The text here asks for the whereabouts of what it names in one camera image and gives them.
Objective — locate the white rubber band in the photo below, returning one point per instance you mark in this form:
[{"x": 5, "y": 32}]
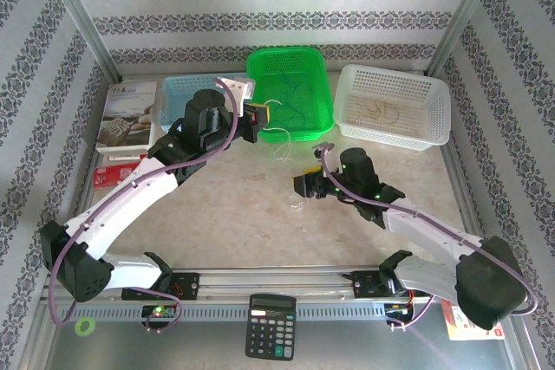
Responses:
[
  {"x": 287, "y": 136},
  {"x": 297, "y": 204}
]

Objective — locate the yellow rubber band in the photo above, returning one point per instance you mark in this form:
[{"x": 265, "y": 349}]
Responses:
[
  {"x": 396, "y": 114},
  {"x": 368, "y": 112}
]

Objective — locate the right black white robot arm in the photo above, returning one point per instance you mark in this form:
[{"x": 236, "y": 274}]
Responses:
[{"x": 490, "y": 287}]

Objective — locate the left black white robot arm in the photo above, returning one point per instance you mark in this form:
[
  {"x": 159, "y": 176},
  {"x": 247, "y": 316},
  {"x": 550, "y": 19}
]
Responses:
[{"x": 82, "y": 274}]

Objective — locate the light blue plastic basket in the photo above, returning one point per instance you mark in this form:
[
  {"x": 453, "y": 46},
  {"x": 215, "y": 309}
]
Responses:
[{"x": 178, "y": 97}]

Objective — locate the green plastic basket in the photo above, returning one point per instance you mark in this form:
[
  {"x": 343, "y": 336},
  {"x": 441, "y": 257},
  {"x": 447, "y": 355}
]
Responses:
[{"x": 303, "y": 62}]

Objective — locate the white picture box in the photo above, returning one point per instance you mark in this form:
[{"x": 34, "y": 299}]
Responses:
[{"x": 128, "y": 114}]

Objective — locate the flat white box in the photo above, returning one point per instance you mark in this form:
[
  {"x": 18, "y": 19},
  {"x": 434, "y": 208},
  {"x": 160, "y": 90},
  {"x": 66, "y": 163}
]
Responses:
[{"x": 126, "y": 157}]

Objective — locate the white plastic basket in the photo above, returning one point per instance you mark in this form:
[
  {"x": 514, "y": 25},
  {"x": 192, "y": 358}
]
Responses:
[{"x": 425, "y": 97}]

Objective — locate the red cardboard box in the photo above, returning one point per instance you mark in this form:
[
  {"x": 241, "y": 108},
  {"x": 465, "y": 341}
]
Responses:
[{"x": 115, "y": 175}]

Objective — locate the black desk calculator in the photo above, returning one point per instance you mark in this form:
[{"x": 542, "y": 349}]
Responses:
[{"x": 271, "y": 326}]

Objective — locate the red flash drive package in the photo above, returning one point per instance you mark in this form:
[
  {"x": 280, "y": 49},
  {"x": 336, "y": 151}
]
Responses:
[{"x": 459, "y": 331}]

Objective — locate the green tape roll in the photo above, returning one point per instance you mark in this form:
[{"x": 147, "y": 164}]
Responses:
[{"x": 78, "y": 326}]

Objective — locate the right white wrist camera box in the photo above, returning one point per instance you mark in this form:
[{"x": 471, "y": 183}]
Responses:
[{"x": 323, "y": 147}]

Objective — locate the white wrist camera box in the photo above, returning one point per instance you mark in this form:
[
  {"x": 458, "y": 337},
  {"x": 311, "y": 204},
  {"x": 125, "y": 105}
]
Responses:
[
  {"x": 240, "y": 88},
  {"x": 323, "y": 147}
]

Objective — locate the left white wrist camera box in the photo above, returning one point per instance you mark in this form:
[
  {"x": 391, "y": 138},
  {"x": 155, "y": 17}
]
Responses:
[{"x": 240, "y": 88}]

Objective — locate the aluminium mounting rail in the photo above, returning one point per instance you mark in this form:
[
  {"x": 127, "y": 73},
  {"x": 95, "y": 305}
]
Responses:
[{"x": 277, "y": 277}]

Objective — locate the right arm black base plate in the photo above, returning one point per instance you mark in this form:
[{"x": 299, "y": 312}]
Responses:
[{"x": 364, "y": 285}]

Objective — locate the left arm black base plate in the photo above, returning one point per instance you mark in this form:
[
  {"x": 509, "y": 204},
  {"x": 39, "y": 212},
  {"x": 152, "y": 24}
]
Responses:
[{"x": 188, "y": 285}]

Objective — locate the aluminium frame post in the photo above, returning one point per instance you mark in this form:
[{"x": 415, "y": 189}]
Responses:
[
  {"x": 468, "y": 10},
  {"x": 79, "y": 10}
]

